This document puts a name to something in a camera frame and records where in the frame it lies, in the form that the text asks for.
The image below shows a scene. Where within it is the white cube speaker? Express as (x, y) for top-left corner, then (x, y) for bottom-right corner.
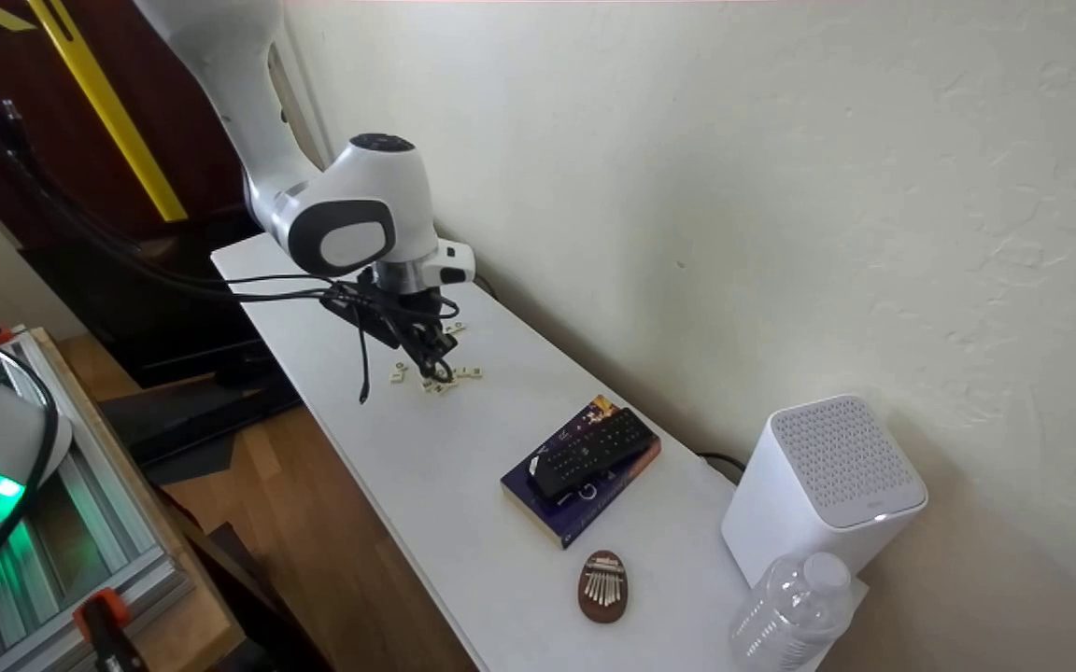
(717, 393), (933, 591)

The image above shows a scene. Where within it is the dark grey low shelf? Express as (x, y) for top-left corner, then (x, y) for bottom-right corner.
(97, 371), (308, 490)

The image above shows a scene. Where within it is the black cable over robot base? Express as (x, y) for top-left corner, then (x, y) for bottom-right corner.
(0, 336), (65, 629)

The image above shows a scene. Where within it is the clear plastic water bottle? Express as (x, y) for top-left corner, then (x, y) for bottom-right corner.
(725, 548), (858, 672)

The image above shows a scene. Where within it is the thin black speaker cable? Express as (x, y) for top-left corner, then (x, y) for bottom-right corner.
(690, 443), (752, 484)

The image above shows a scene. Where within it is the dark blue box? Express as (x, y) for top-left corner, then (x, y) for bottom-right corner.
(498, 393), (666, 551)

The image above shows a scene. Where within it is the black yellow striped bar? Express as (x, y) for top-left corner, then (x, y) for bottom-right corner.
(0, 0), (46, 38)

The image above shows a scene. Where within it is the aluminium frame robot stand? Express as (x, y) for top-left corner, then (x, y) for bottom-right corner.
(0, 326), (249, 672)

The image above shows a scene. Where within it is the dark chair corner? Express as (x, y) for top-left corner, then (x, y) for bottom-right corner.
(22, 210), (308, 393)

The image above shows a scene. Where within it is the brown wooden kalimba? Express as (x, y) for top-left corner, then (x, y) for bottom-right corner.
(574, 548), (630, 628)

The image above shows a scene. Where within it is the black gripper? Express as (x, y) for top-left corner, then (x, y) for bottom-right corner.
(361, 275), (462, 385)

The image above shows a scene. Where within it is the dark brown furniture piece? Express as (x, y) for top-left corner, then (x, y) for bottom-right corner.
(168, 520), (336, 672)

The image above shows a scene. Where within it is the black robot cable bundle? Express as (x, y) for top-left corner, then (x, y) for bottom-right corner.
(225, 265), (467, 408)

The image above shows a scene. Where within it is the black remote control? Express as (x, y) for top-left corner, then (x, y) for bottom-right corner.
(526, 408), (655, 509)

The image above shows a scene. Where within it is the yellow strip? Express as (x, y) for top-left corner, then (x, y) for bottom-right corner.
(26, 0), (194, 227)

